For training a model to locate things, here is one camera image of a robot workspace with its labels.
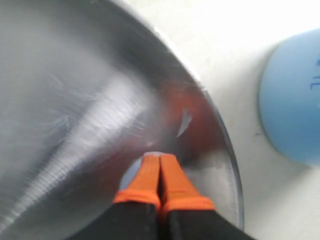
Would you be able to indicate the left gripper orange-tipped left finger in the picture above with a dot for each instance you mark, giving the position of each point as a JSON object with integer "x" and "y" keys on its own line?
{"x": 133, "y": 214}

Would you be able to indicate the left gripper orange-tipped right finger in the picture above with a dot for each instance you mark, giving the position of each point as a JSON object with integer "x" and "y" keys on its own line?
{"x": 188, "y": 214}

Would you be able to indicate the round stainless steel plate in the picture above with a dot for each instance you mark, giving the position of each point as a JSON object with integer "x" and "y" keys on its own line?
{"x": 86, "y": 88}

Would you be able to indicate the blue soap pump bottle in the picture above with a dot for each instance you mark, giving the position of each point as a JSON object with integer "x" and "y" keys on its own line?
{"x": 289, "y": 98}

